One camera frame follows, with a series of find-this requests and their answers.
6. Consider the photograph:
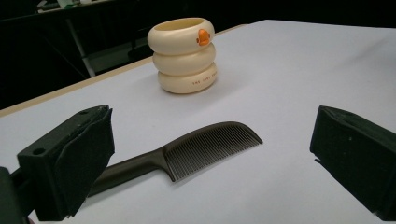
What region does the cream ringed cup with duck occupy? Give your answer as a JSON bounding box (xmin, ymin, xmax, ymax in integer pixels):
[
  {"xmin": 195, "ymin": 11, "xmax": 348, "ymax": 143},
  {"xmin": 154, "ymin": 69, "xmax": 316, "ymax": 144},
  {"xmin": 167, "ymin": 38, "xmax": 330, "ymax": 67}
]
[{"xmin": 147, "ymin": 17, "xmax": 218, "ymax": 94}]

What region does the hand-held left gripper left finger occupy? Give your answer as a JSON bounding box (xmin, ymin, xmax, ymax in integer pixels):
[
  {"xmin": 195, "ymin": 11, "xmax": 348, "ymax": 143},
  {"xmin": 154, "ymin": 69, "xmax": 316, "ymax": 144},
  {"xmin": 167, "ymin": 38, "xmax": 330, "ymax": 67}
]
[{"xmin": 17, "ymin": 104, "xmax": 116, "ymax": 222}]

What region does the white metal table leg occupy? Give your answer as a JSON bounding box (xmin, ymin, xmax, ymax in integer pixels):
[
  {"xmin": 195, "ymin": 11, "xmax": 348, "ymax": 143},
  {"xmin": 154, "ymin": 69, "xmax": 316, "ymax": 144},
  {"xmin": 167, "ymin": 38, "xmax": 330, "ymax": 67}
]
[{"xmin": 64, "ymin": 18, "xmax": 96, "ymax": 78}]

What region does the black plastic comb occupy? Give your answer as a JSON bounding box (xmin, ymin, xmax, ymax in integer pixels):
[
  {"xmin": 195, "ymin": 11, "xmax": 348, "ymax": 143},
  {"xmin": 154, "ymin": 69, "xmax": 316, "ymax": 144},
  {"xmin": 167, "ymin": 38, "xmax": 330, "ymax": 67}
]
[{"xmin": 88, "ymin": 120, "xmax": 263, "ymax": 198}]

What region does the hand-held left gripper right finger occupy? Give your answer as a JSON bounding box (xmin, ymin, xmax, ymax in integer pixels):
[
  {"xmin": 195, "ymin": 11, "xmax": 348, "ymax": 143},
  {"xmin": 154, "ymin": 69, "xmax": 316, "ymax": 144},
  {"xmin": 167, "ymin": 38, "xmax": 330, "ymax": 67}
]
[{"xmin": 309, "ymin": 105, "xmax": 396, "ymax": 222}]

